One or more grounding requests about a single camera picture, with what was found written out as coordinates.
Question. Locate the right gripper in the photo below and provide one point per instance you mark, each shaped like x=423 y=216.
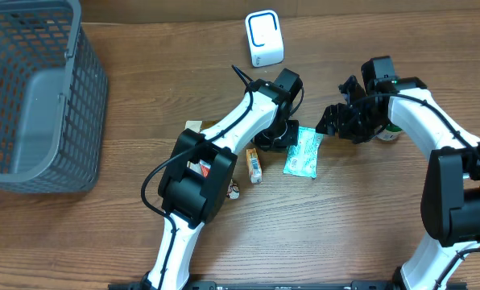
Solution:
x=332 y=116

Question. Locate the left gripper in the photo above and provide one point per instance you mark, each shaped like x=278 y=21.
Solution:
x=276 y=141

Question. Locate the teal orange snack packet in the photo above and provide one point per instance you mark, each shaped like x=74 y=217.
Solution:
x=302 y=157

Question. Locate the green lidded jar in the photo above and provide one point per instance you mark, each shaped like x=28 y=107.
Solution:
x=390 y=133

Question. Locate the small orange snack packet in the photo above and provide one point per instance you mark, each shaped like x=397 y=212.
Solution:
x=254 y=167

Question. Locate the beige snack pouch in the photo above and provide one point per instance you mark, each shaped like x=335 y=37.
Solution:
x=233 y=191

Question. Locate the red snack bar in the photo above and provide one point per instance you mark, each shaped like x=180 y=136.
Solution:
x=205 y=168

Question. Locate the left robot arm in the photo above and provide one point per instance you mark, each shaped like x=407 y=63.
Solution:
x=189 y=188

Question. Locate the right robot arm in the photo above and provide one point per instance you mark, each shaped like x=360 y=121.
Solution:
x=450 y=202

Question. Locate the white barcode scanner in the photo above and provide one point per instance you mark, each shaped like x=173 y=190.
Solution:
x=264 y=38

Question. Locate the grey plastic mesh basket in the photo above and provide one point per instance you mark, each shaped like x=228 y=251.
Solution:
x=53 y=99

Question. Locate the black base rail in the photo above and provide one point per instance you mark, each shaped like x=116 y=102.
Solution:
x=354 y=285

